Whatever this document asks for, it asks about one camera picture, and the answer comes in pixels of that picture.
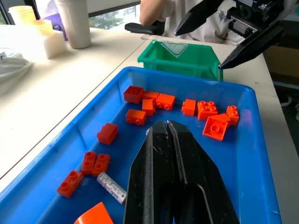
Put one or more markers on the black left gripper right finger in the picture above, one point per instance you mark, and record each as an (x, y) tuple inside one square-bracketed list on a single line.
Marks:
[(201, 163)]

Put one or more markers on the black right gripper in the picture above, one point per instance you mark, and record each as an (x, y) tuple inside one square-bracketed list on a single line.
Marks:
[(252, 14)]

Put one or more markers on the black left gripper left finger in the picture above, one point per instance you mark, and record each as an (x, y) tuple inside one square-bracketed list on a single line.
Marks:
[(142, 168)]

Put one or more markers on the green plastic bin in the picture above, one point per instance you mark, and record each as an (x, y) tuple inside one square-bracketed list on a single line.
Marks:
[(180, 63)]

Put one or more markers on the brown cardboard box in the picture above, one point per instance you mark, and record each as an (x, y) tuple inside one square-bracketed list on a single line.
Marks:
[(283, 60)]

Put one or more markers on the white printed battery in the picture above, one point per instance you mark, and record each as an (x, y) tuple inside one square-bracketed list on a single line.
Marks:
[(111, 188)]

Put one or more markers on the red plastic toy brick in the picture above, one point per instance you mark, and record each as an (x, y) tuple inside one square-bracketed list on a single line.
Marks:
[(107, 133)]

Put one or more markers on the person in white shirt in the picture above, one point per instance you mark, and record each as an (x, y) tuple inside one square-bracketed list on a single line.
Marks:
[(168, 14)]

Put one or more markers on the orange curved block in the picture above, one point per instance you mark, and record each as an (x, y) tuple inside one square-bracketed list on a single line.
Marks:
[(93, 214)]

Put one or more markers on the blue plastic tray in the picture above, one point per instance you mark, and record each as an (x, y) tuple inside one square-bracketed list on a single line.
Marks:
[(70, 149)]

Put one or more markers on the black chair armrest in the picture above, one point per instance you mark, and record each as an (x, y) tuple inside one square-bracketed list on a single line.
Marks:
[(144, 28)]

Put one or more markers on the tall beige cup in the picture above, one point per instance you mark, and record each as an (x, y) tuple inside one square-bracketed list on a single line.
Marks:
[(74, 23)]

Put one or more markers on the white cloth bundle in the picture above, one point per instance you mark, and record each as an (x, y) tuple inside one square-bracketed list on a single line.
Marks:
[(14, 66)]

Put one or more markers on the white foam block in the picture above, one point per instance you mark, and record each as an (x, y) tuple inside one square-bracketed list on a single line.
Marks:
[(35, 44)]

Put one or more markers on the purple tissue pack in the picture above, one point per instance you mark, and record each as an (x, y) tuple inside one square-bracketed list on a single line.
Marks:
[(58, 23)]

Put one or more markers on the yellow plastic cup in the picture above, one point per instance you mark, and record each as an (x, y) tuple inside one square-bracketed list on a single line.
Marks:
[(43, 27), (22, 14)]

